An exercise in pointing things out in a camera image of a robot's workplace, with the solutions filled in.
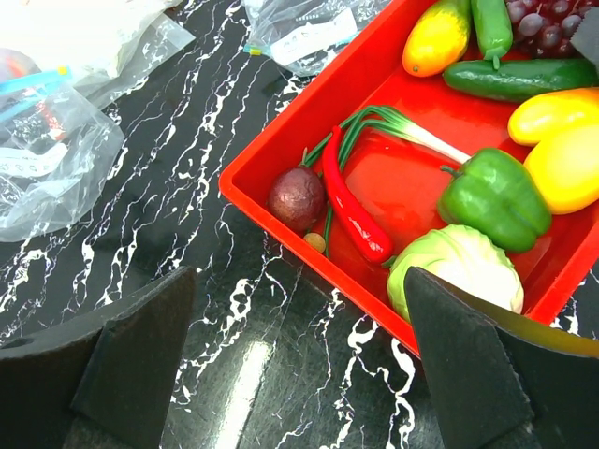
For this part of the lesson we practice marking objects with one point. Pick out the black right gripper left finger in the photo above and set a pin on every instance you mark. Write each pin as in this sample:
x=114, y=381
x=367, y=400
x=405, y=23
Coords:
x=103, y=378

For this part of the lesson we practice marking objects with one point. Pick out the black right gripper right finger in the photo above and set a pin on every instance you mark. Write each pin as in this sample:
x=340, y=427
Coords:
x=498, y=379

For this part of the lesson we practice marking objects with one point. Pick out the pale green cabbage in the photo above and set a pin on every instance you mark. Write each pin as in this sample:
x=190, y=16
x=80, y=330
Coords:
x=463, y=256

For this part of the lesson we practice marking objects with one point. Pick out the green bell pepper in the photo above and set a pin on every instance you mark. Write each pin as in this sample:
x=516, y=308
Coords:
x=495, y=194

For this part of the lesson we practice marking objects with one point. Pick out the red chili pepper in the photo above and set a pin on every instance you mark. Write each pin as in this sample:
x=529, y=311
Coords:
x=371, y=239

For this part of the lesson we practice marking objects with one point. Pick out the clear blue zip bag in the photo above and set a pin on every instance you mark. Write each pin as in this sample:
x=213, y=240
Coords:
x=57, y=149

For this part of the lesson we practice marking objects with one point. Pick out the purple passion fruit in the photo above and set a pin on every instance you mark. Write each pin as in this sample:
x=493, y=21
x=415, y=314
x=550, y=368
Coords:
x=297, y=198

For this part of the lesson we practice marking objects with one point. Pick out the large bag of chips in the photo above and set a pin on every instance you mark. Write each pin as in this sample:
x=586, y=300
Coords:
x=108, y=47

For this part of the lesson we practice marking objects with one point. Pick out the clear zip bag with label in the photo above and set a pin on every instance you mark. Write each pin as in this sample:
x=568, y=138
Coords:
x=303, y=37

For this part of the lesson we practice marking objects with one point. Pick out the yellow orange fruit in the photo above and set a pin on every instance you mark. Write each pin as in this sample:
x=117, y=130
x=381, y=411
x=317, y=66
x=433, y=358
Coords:
x=564, y=167

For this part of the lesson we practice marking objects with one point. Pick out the small brown nut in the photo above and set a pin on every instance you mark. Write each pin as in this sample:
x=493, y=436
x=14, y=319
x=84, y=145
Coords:
x=316, y=241

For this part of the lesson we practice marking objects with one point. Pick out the red plastic tray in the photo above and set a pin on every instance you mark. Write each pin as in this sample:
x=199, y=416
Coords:
x=398, y=182

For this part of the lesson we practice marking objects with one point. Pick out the dark green cucumber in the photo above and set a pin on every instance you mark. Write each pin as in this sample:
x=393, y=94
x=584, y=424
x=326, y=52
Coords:
x=519, y=80

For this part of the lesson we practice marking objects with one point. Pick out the yellow orange mango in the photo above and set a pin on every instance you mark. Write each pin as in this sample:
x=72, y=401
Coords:
x=439, y=38

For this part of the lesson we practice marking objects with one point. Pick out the purple grape bunch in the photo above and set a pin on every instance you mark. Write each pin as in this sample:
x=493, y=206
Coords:
x=544, y=28

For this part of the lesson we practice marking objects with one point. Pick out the small green cucumber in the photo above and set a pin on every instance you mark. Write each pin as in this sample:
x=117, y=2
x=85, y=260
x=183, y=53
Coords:
x=493, y=29

